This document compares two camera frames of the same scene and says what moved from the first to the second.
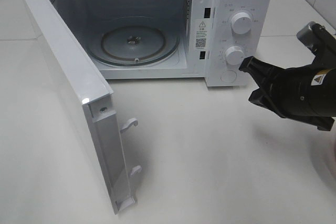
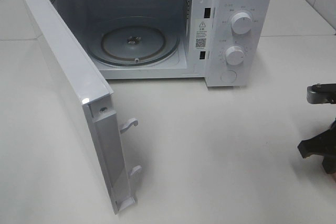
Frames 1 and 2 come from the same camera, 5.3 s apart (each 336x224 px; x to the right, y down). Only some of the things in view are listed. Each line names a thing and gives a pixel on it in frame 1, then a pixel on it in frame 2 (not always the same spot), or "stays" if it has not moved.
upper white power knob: (241, 23) stays
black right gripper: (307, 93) to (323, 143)
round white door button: (228, 76) stays
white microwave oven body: (168, 25) stays
